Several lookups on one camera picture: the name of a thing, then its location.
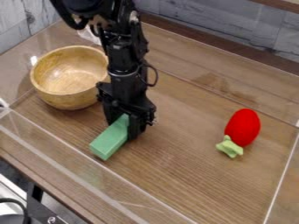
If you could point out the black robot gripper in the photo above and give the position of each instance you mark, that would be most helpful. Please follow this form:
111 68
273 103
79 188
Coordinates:
123 96

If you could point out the green rectangular block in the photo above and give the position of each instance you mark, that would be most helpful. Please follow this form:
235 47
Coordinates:
107 143

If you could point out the brown wooden bowl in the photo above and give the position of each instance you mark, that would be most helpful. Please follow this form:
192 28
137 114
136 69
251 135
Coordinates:
65 74

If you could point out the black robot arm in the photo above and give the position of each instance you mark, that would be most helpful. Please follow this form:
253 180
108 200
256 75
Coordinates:
115 23

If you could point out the red plush strawberry toy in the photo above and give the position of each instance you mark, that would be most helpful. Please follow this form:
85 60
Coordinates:
240 132

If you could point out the clear acrylic enclosure walls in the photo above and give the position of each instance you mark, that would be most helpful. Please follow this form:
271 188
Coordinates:
168 178

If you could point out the clear acrylic corner bracket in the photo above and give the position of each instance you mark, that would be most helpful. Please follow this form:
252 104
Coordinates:
85 34

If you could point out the black table frame leg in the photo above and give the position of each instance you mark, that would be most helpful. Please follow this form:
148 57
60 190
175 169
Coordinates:
45 210

